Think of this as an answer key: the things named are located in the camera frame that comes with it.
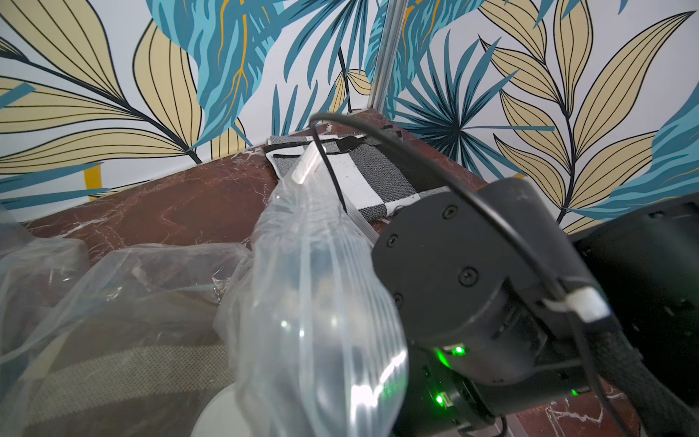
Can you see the white vacuum bag valve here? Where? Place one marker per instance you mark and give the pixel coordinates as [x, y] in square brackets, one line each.
[222, 417]

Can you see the brown beige striped blanket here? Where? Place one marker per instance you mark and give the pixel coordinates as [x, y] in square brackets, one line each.
[137, 366]

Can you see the grey checkered blanket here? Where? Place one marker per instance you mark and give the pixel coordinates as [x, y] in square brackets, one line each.
[376, 180]

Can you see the right aluminium corner post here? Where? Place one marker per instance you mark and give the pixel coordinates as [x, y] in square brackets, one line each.
[382, 50]

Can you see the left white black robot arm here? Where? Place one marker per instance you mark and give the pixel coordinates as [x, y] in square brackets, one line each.
[487, 340]

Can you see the clear plastic vacuum bag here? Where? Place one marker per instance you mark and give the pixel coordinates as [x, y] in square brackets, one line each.
[313, 339]

